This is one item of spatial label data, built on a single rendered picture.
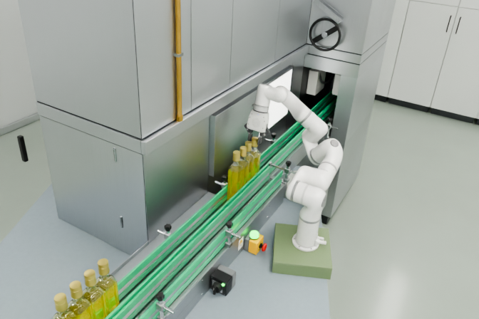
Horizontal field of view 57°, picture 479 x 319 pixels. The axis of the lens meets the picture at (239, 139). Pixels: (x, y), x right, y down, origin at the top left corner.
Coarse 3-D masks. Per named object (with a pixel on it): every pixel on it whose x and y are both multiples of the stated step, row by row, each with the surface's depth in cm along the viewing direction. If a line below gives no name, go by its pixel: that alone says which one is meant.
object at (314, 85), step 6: (312, 72) 311; (318, 72) 309; (324, 72) 322; (312, 78) 313; (318, 78) 313; (324, 78) 326; (336, 78) 302; (312, 84) 315; (318, 84) 316; (336, 84) 303; (312, 90) 317; (318, 90) 321; (336, 90) 305
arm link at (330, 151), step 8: (320, 144) 211; (328, 144) 207; (336, 144) 207; (312, 152) 215; (320, 152) 210; (328, 152) 206; (336, 152) 206; (320, 160) 213; (328, 160) 204; (336, 160) 205; (336, 168) 204
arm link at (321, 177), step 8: (304, 168) 200; (312, 168) 201; (320, 168) 202; (328, 168) 201; (296, 176) 197; (304, 176) 198; (312, 176) 197; (320, 176) 197; (328, 176) 198; (296, 184) 193; (312, 184) 198; (320, 184) 196; (328, 184) 197; (288, 192) 193
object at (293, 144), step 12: (324, 108) 307; (300, 132) 273; (288, 144) 259; (276, 156) 246; (264, 168) 236; (252, 180) 226; (240, 192) 216; (228, 204) 208; (216, 216) 200; (204, 228) 192
